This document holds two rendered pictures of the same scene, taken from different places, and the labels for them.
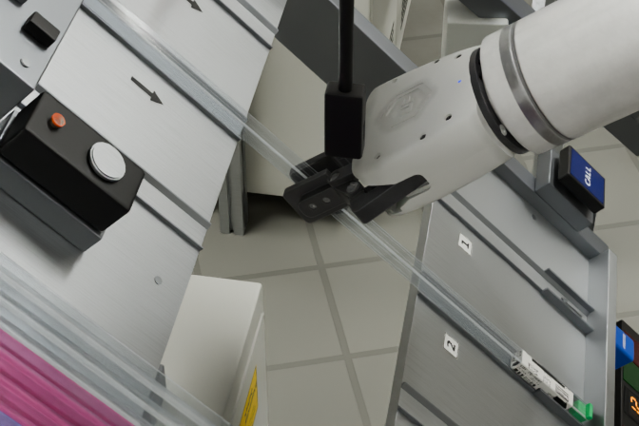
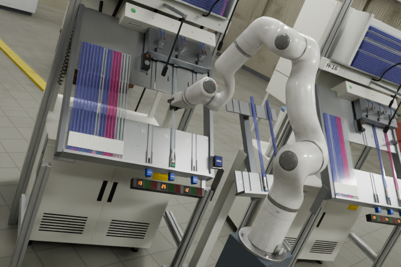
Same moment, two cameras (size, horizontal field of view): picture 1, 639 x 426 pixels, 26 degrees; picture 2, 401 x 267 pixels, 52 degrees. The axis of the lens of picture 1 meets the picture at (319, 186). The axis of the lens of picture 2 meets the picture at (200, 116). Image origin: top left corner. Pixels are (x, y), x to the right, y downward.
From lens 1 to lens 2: 155 cm
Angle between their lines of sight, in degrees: 52
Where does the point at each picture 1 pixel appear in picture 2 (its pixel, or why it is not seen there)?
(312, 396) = not seen: hidden behind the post
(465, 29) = (240, 151)
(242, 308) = not seen: hidden behind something
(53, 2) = (161, 52)
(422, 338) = (163, 129)
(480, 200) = (200, 145)
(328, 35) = (207, 114)
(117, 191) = (144, 64)
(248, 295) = not seen: hidden behind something
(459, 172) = (176, 98)
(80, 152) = (145, 59)
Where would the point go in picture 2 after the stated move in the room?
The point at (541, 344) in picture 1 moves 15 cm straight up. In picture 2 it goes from (181, 158) to (193, 129)
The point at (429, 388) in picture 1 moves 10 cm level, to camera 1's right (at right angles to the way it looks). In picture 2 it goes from (156, 130) to (165, 140)
